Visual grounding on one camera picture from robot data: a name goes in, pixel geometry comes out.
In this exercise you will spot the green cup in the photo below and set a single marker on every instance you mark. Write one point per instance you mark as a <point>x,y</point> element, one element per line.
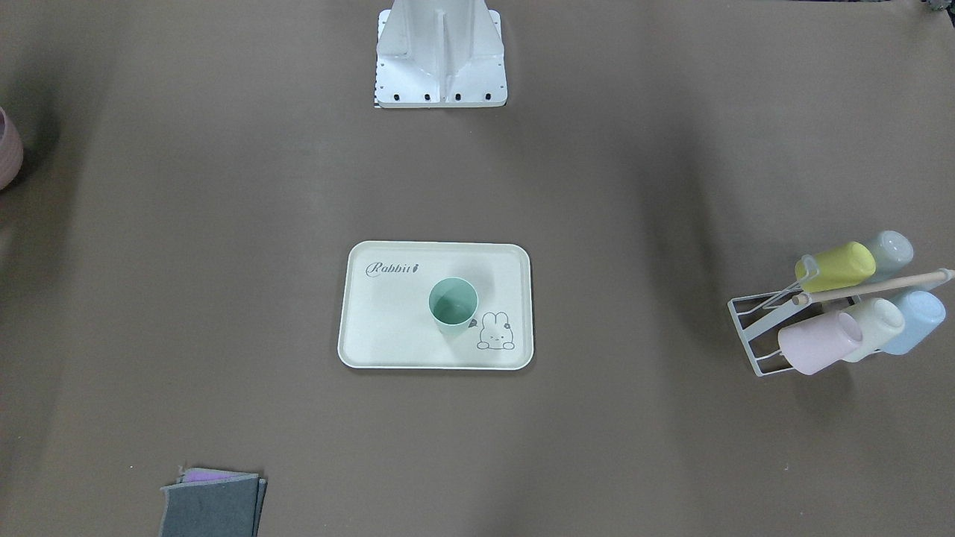
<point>452,303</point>

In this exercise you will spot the cream rabbit tray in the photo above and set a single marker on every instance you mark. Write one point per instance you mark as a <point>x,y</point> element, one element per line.
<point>386,324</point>

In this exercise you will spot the pink cup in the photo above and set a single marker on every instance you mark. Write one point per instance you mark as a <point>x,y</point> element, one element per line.
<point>818,342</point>

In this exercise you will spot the yellow cup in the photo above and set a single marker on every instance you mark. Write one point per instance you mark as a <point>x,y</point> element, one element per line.
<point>840,267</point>

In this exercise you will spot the cream white cup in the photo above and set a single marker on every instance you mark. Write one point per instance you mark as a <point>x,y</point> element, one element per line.
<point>880,321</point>

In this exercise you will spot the pale grey-blue cup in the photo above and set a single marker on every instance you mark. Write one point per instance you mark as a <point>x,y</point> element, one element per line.
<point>891,252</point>

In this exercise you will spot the light blue cup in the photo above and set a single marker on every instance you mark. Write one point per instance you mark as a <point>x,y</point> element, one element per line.
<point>923,312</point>

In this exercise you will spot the grey folded cloth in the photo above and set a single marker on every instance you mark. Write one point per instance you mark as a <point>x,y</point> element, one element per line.
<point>213,502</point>

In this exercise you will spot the pink bowl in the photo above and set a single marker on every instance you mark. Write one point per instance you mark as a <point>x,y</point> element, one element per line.
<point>12,150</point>

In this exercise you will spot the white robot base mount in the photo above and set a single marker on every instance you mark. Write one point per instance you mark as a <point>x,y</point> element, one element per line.
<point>439,54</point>

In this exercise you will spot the white wire cup rack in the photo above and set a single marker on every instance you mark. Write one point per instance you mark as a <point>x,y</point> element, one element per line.
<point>758,318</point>

